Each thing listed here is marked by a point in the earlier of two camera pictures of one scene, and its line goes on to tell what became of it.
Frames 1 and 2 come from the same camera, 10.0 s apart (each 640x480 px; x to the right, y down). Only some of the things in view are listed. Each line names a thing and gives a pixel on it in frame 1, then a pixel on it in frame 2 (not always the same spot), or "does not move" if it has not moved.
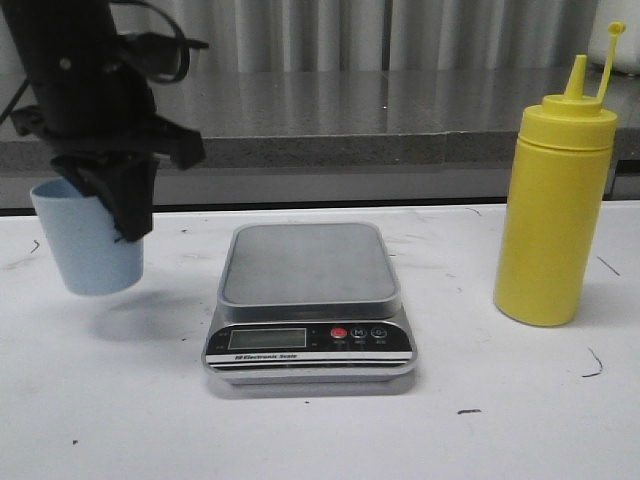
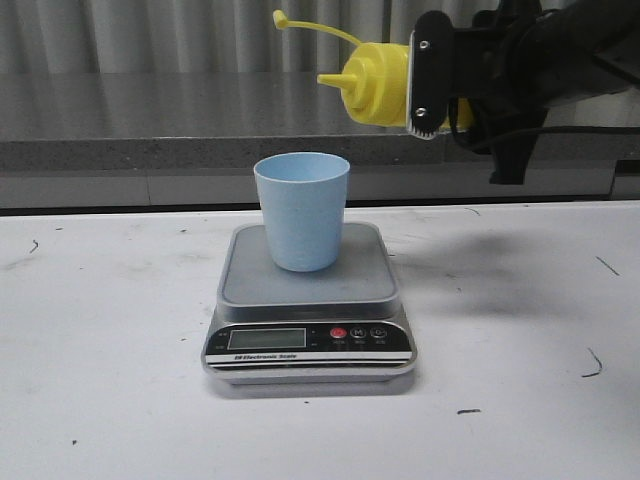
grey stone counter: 348,138 does not move
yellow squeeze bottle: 558,179 -> 375,82
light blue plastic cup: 90,257 -> 303,195
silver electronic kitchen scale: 307,304 does not move
